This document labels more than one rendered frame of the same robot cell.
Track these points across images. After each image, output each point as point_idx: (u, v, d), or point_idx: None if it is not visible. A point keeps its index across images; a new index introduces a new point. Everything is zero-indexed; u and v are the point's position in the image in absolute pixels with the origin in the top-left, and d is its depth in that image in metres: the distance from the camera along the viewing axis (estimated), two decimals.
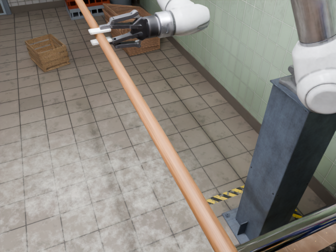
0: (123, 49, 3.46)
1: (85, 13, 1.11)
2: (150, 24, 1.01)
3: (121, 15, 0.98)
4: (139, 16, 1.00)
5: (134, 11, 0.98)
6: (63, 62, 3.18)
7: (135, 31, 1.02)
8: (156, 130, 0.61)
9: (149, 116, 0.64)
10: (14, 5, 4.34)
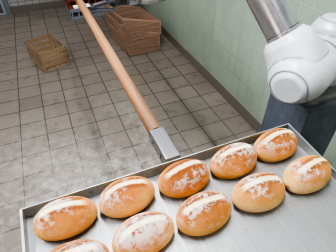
0: (123, 49, 3.46)
1: None
2: None
3: None
4: None
5: None
6: (63, 62, 3.18)
7: None
8: (110, 52, 0.87)
9: (107, 45, 0.90)
10: (14, 5, 4.34)
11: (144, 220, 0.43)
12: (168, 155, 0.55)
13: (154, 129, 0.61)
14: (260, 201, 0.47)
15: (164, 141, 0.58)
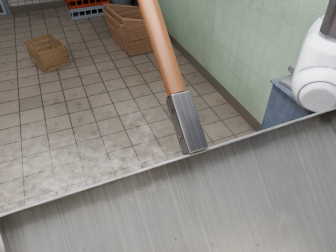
0: (123, 49, 3.46)
1: None
2: None
3: None
4: None
5: None
6: (63, 62, 3.18)
7: None
8: None
9: None
10: (14, 5, 4.34)
11: None
12: (193, 147, 0.42)
13: (177, 93, 0.43)
14: None
15: (189, 121, 0.42)
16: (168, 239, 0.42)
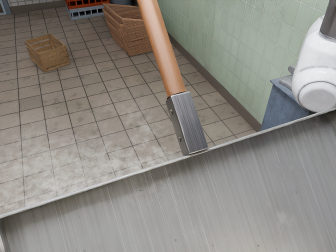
0: (123, 49, 3.46)
1: None
2: None
3: None
4: None
5: None
6: (63, 62, 3.18)
7: None
8: None
9: None
10: (14, 5, 4.34)
11: None
12: (193, 148, 0.42)
13: (177, 94, 0.43)
14: None
15: (189, 121, 0.42)
16: (168, 240, 0.42)
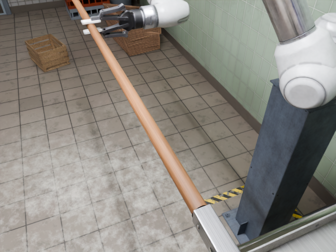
0: (123, 49, 3.46)
1: (79, 8, 1.26)
2: (135, 16, 1.15)
3: (109, 8, 1.12)
4: (125, 9, 1.14)
5: (121, 5, 1.12)
6: (63, 62, 3.18)
7: (122, 22, 1.16)
8: (131, 92, 0.74)
9: (126, 83, 0.77)
10: (14, 5, 4.34)
11: None
12: None
13: (199, 208, 0.47)
14: None
15: (215, 229, 0.44)
16: None
